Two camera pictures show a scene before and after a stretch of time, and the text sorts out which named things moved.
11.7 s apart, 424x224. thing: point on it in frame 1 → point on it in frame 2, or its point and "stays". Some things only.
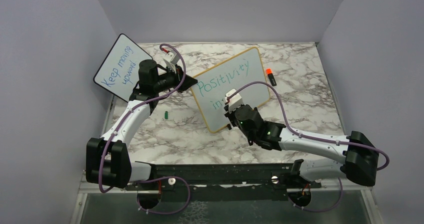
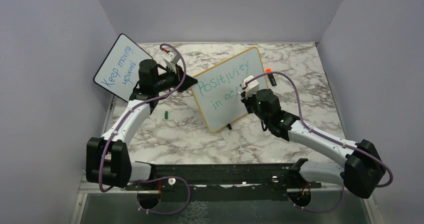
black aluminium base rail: x=149 y=177 stays
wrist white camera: x=235 y=101 → x=251 y=87
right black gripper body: x=233 y=119 → x=251 y=103
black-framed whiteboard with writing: x=119 y=72 stays
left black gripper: x=178 y=76 stays
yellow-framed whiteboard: x=232 y=73 stays
